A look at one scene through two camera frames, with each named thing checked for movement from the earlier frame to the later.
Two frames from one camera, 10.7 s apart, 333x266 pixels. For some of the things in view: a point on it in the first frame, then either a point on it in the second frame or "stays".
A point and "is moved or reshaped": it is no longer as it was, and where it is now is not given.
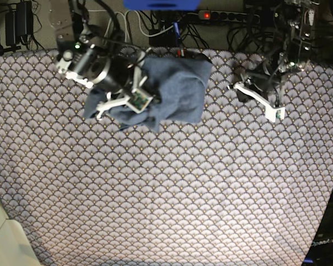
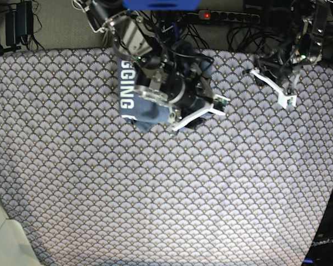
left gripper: (120, 74) → (177, 84)
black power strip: (228, 16) stays
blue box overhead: (162, 5) stays
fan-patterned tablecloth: (237, 189) stays
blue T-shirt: (180, 83) is moved or reshaped
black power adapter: (19, 23) stays
